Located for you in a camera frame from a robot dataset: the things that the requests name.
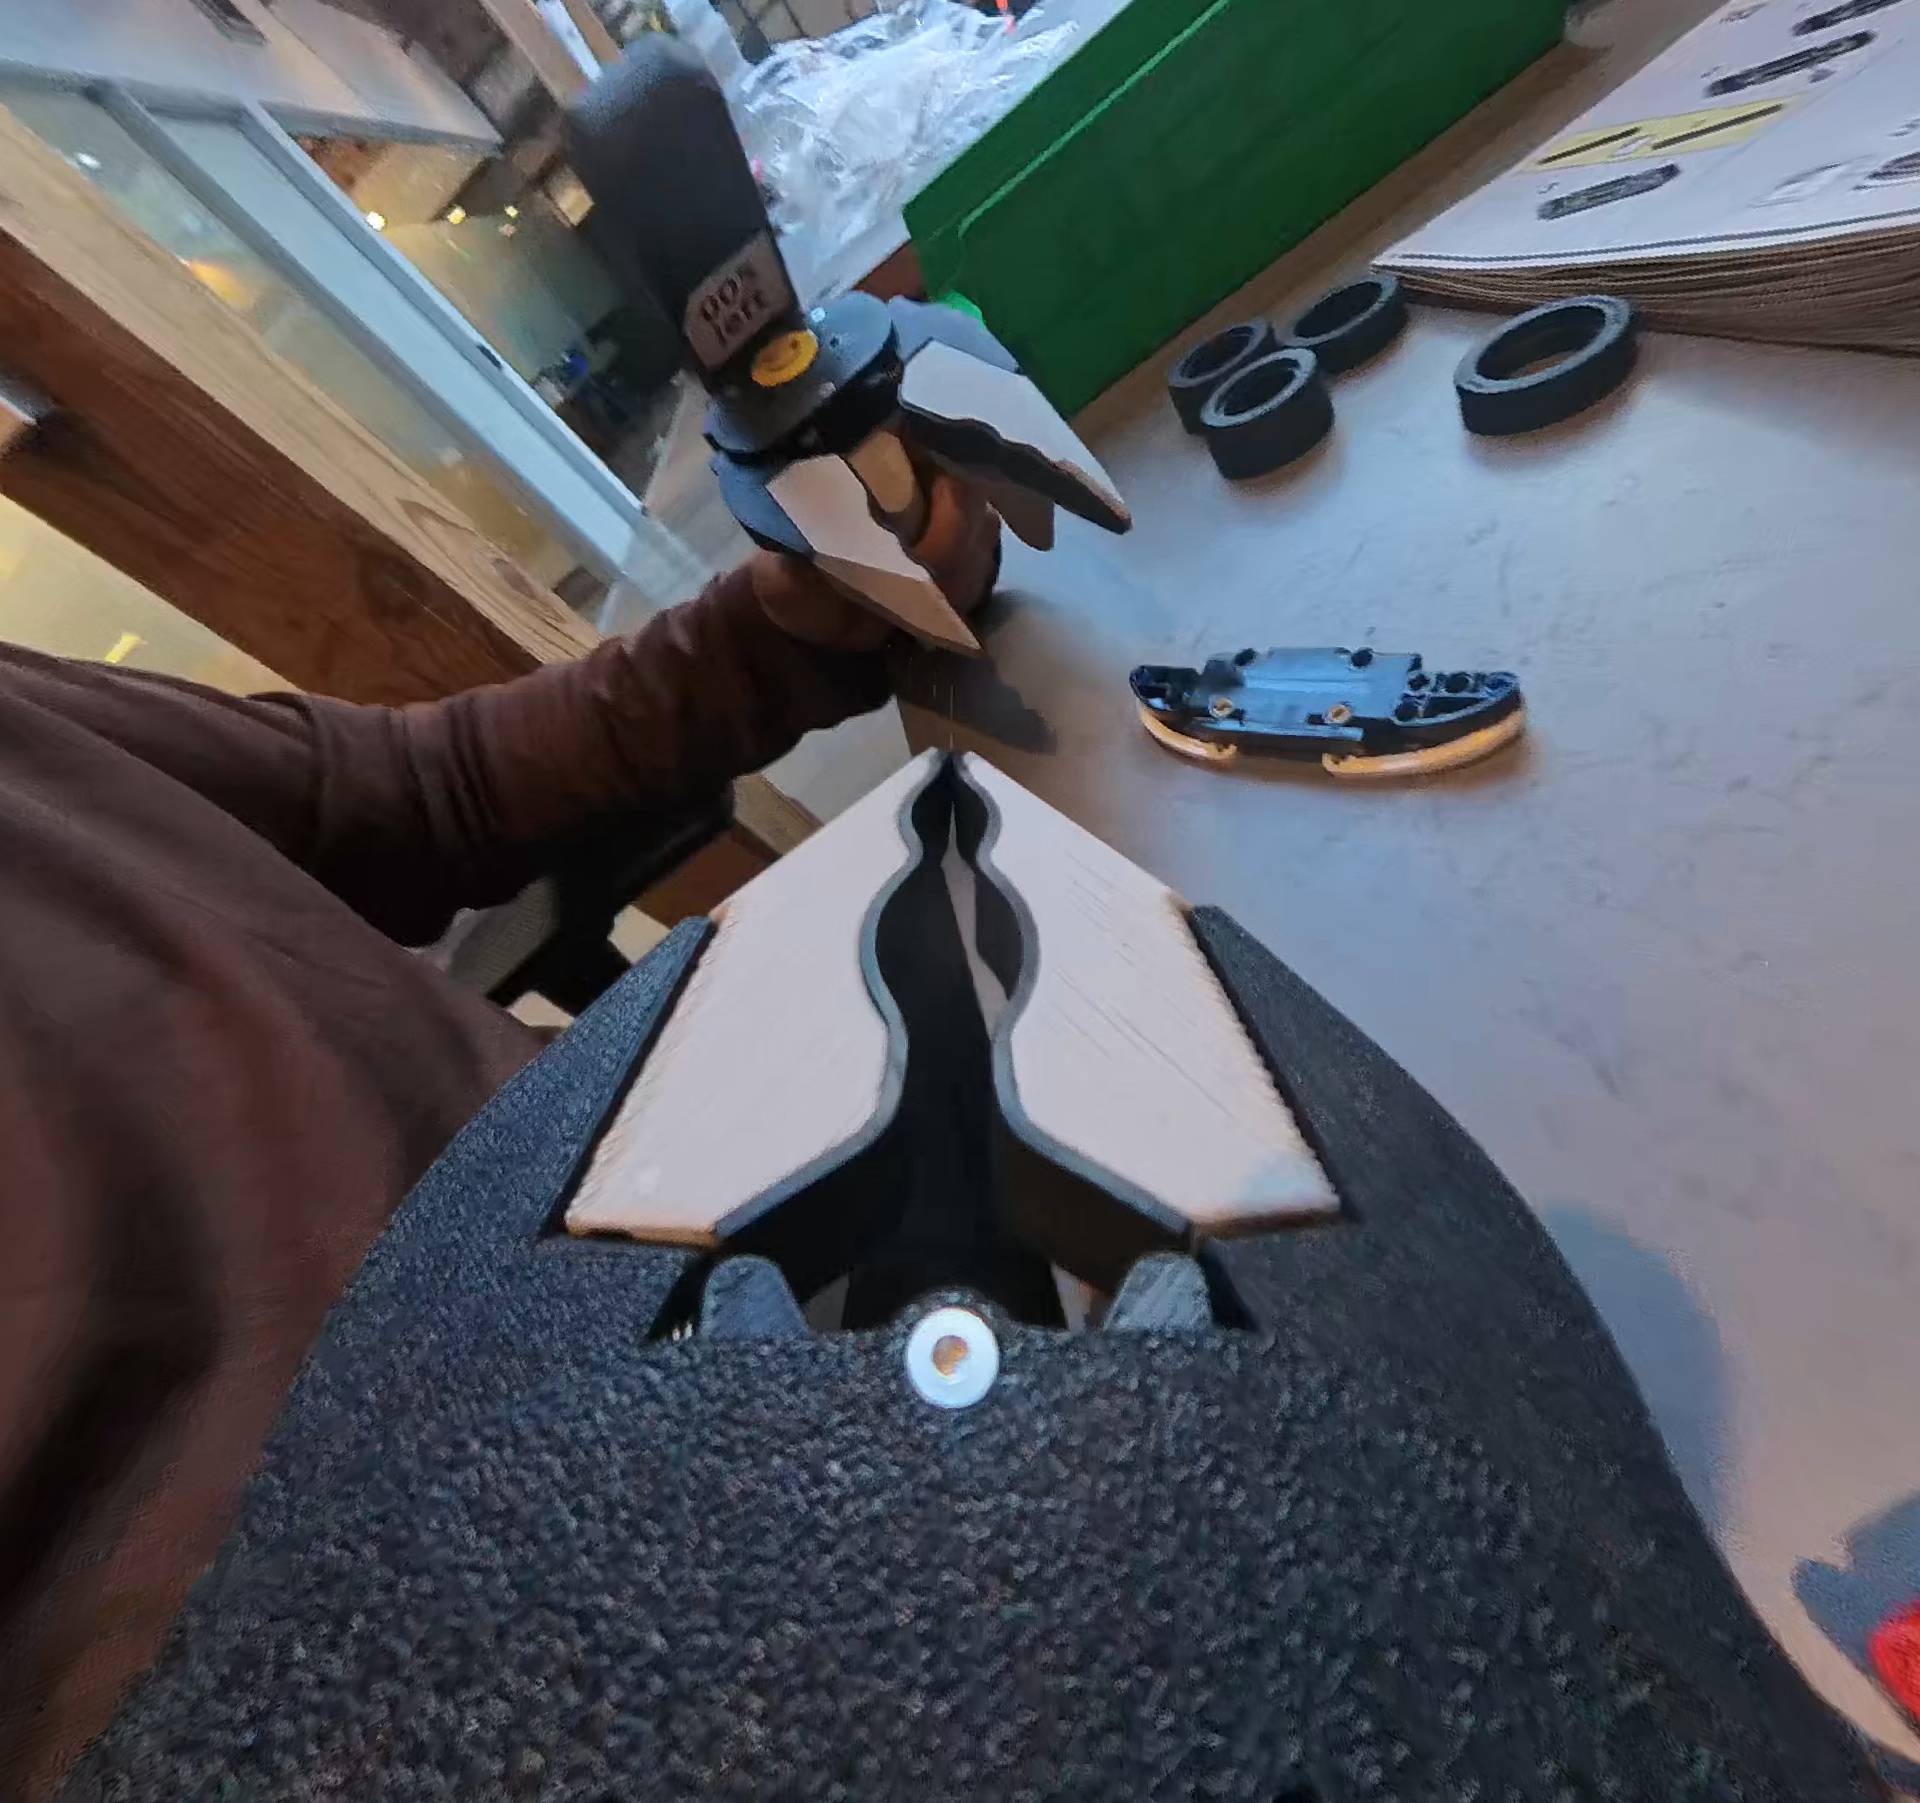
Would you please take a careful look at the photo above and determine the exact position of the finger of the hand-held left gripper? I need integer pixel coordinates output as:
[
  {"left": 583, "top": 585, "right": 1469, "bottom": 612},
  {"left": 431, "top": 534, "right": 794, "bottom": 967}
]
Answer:
[
  {"left": 898, "top": 341, "right": 1134, "bottom": 553},
  {"left": 765, "top": 459, "right": 986, "bottom": 657}
]

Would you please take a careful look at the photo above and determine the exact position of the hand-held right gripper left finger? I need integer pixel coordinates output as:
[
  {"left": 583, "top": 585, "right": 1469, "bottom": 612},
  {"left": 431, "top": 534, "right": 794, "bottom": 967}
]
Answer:
[{"left": 568, "top": 755, "right": 954, "bottom": 1246}]

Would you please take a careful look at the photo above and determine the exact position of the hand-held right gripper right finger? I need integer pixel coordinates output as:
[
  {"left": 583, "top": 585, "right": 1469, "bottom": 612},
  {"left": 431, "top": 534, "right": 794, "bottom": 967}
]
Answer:
[{"left": 960, "top": 755, "right": 1341, "bottom": 1239}]

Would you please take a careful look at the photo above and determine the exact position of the black white toy car panel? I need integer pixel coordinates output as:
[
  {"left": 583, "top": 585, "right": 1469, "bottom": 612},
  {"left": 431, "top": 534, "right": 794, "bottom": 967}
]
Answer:
[{"left": 1129, "top": 646, "right": 1529, "bottom": 782}]

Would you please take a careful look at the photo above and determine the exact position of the person's left forearm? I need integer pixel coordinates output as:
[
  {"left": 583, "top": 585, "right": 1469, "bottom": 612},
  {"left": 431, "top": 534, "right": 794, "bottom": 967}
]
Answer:
[{"left": 255, "top": 558, "right": 902, "bottom": 950}]

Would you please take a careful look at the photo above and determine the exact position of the grey desk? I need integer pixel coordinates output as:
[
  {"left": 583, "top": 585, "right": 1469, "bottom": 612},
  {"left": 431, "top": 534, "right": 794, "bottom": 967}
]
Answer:
[{"left": 727, "top": 0, "right": 1920, "bottom": 1760}]

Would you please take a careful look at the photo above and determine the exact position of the person's left hand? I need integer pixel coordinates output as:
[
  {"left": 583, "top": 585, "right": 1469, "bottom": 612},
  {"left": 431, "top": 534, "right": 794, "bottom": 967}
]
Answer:
[{"left": 746, "top": 543, "right": 1004, "bottom": 662}]

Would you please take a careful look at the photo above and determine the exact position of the black toy tyre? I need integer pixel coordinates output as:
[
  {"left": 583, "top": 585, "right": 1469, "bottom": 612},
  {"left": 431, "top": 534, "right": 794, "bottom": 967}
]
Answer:
[
  {"left": 1282, "top": 271, "right": 1412, "bottom": 376},
  {"left": 1454, "top": 296, "right": 1640, "bottom": 436},
  {"left": 1167, "top": 318, "right": 1277, "bottom": 433},
  {"left": 1198, "top": 350, "right": 1337, "bottom": 480}
]

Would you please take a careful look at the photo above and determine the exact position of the clear plastic bag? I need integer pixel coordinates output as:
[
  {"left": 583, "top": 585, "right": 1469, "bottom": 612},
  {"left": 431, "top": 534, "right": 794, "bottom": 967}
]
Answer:
[{"left": 735, "top": 0, "right": 1082, "bottom": 237}]

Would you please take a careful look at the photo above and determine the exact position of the glass partition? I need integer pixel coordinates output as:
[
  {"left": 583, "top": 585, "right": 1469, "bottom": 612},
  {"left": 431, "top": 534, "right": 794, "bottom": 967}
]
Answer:
[{"left": 0, "top": 54, "right": 678, "bottom": 591}]

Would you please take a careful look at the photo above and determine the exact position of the green plastic bin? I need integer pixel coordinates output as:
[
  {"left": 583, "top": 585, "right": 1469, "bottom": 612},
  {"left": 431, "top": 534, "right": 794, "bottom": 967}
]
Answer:
[{"left": 900, "top": 0, "right": 1577, "bottom": 417}]

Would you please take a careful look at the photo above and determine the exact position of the person's brown shirt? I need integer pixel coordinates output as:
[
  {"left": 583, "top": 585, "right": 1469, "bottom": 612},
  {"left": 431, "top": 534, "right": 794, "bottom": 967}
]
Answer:
[{"left": 0, "top": 639, "right": 602, "bottom": 1803}]

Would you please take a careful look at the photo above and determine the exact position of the open instruction booklet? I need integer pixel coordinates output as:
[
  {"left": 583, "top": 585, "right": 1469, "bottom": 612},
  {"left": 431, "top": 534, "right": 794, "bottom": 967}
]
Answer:
[{"left": 1372, "top": 0, "right": 1920, "bottom": 357}]

